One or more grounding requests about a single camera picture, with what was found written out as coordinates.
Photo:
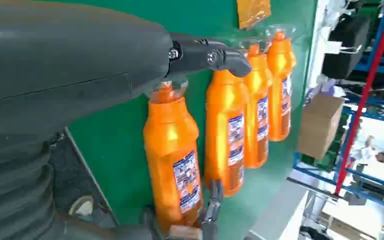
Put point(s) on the red pole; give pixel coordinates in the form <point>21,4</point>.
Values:
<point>367,99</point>

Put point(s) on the white table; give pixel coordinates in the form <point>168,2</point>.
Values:
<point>278,215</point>

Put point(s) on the clear plastic bag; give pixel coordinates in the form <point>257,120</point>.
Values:
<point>324,87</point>

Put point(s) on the orange drink bottle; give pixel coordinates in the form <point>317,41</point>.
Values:
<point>168,139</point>
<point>278,66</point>
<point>222,106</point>
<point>255,82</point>

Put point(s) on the green table mat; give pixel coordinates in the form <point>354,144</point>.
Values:
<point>112,139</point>

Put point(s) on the person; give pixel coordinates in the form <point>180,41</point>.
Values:
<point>367,154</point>

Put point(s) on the blue metal rack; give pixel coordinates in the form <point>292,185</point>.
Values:
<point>382,69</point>

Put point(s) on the black bag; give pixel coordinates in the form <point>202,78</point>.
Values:
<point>344,49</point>

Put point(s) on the white desk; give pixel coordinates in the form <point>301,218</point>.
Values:
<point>316,49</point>

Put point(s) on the brown cardboard box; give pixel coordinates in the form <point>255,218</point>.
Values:
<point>318,126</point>

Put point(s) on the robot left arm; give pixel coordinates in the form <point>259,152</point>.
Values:
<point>13,198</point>

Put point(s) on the yellow sheet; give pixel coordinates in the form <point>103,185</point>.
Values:
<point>253,11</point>

